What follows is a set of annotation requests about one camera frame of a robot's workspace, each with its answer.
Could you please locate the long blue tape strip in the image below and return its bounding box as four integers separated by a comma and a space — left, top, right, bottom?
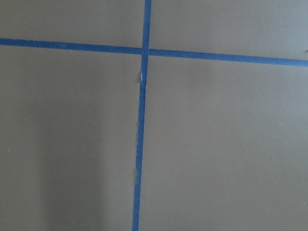
0, 38, 308, 67

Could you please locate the crossing blue tape strip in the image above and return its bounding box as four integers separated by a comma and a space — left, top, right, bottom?
132, 0, 152, 231

